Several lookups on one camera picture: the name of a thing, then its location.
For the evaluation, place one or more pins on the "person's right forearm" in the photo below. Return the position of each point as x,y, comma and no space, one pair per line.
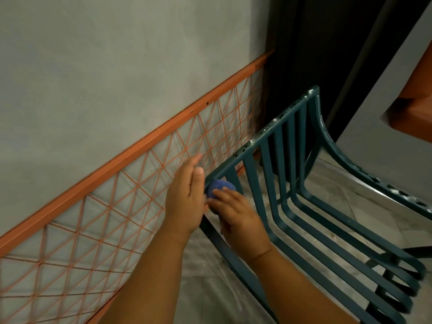
297,293

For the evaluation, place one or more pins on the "person's left hand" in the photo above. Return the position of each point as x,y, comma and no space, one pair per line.
185,205

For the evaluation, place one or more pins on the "dark green metal chair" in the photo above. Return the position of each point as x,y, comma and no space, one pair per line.
280,165

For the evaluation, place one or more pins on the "orange cushioned bench grey base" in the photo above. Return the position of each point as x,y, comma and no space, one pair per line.
415,114

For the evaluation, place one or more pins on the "orange lattice wall panel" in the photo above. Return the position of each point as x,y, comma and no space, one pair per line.
101,176

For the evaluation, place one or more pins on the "dark planter box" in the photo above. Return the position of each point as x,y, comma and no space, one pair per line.
303,47

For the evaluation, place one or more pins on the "person's left forearm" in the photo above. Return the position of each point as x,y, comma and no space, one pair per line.
152,283

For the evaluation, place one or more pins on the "person's right hand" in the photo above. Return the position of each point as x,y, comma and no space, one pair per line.
239,226

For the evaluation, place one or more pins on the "blue cleaning cloth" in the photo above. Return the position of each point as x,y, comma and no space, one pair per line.
221,183

